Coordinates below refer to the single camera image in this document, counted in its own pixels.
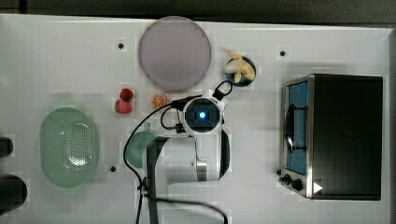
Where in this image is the black round container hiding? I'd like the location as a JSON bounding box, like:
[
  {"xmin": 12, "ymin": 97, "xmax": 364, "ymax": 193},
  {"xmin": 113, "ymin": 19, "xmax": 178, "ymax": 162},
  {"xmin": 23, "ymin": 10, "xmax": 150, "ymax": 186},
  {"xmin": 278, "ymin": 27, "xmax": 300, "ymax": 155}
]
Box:
[
  {"xmin": 0, "ymin": 175, "xmax": 28, "ymax": 215},
  {"xmin": 0, "ymin": 137, "xmax": 14, "ymax": 158}
]

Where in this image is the purple round plate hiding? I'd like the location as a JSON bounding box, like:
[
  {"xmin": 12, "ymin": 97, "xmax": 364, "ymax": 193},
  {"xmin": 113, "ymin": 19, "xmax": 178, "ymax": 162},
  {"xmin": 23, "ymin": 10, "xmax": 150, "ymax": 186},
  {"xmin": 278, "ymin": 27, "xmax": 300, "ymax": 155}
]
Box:
[{"xmin": 138, "ymin": 16, "xmax": 211, "ymax": 92}]

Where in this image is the dark red plush strawberry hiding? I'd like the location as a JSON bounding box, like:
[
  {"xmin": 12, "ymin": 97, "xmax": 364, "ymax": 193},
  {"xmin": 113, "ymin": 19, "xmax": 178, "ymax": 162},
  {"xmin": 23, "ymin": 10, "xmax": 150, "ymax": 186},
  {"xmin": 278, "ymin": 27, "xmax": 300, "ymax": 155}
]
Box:
[{"xmin": 120, "ymin": 89, "xmax": 134, "ymax": 102}]

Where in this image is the upper black round container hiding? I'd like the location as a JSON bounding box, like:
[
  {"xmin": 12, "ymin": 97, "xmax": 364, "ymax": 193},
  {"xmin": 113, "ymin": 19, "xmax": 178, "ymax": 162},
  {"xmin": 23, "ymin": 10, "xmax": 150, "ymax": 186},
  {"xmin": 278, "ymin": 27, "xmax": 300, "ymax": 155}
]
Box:
[{"xmin": 0, "ymin": 137, "xmax": 14, "ymax": 158}]

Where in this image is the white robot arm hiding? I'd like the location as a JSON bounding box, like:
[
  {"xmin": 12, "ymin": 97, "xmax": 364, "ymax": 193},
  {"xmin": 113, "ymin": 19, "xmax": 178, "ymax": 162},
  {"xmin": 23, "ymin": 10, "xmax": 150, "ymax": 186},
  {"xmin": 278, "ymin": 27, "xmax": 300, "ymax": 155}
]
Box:
[{"xmin": 144, "ymin": 90, "xmax": 231, "ymax": 224}]

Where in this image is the green measuring cup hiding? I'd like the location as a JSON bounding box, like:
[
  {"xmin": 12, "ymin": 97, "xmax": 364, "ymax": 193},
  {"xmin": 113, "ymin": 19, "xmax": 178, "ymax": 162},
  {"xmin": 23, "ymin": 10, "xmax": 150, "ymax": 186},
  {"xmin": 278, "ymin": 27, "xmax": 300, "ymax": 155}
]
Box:
[{"xmin": 126, "ymin": 122, "xmax": 156, "ymax": 169}]

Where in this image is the green perforated strainer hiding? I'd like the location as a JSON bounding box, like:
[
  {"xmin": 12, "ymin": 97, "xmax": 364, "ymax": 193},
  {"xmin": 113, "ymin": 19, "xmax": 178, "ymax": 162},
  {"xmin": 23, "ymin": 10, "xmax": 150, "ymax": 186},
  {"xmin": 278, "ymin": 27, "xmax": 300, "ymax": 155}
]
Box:
[{"xmin": 39, "ymin": 107, "xmax": 99, "ymax": 189}]

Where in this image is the pink plush strawberry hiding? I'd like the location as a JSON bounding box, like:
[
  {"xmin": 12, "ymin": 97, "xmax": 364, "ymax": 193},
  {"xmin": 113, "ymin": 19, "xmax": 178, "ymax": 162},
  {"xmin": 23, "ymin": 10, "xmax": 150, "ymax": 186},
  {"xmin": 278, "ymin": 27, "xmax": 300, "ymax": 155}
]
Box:
[{"xmin": 115, "ymin": 100, "xmax": 133, "ymax": 114}]

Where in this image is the plush peeled banana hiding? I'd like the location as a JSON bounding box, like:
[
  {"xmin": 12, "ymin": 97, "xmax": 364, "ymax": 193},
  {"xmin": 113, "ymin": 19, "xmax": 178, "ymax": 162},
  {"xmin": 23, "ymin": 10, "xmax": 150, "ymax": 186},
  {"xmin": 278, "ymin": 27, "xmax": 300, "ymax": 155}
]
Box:
[{"xmin": 224, "ymin": 51, "xmax": 256, "ymax": 84}]

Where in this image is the plush orange slice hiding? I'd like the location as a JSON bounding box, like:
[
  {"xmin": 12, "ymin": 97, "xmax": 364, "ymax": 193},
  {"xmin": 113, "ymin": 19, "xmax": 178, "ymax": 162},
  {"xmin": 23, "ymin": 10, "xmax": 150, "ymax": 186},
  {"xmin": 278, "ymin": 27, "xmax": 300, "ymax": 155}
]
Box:
[{"xmin": 150, "ymin": 93, "xmax": 167, "ymax": 108}]

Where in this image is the lower black round container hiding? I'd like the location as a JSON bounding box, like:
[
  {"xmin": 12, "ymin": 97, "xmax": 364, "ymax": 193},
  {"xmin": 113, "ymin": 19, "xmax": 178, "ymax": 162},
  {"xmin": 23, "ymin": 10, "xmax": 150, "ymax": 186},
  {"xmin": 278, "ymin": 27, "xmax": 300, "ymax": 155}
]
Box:
[{"xmin": 0, "ymin": 175, "xmax": 28, "ymax": 215}]

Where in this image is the silver toaster oven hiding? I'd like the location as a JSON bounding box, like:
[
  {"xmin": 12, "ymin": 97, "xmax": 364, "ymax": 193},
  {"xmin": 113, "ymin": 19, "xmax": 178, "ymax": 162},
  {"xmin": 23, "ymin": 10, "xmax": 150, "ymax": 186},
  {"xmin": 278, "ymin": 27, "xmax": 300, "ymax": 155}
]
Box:
[{"xmin": 276, "ymin": 74, "xmax": 383, "ymax": 201}]

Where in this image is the blue cup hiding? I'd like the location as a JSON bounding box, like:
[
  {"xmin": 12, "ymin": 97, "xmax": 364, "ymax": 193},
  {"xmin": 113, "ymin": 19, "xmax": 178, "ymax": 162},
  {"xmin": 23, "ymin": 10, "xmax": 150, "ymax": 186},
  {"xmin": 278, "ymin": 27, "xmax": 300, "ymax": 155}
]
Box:
[{"xmin": 224, "ymin": 56, "xmax": 257, "ymax": 87}]

